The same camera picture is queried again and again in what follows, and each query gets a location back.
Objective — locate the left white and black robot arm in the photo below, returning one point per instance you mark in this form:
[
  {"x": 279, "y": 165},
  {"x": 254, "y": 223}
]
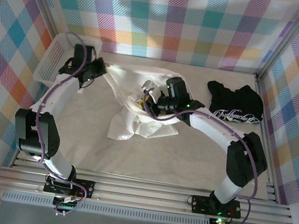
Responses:
[{"x": 56, "y": 95}]

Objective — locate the white printed t-shirt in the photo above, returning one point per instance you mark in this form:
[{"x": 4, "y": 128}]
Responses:
[{"x": 125, "y": 125}]

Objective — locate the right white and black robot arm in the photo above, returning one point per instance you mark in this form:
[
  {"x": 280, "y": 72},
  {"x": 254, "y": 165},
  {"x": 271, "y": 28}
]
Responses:
[{"x": 212, "y": 127}]

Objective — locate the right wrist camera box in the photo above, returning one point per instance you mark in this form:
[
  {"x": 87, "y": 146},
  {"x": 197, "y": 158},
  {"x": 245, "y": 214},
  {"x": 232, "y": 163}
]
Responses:
[{"x": 148, "y": 85}]

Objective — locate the black t-shirt with white lettering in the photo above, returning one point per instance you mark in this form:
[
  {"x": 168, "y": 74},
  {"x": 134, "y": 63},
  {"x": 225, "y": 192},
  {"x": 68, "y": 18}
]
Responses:
[{"x": 235, "y": 102}]

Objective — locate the white plastic mesh basket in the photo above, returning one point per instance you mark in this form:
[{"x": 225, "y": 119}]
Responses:
[{"x": 53, "y": 58}]

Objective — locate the aluminium side rail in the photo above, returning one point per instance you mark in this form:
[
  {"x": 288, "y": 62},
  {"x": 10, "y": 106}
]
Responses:
[{"x": 260, "y": 87}]

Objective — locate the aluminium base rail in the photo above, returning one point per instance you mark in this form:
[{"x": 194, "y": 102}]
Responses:
[{"x": 140, "y": 195}]

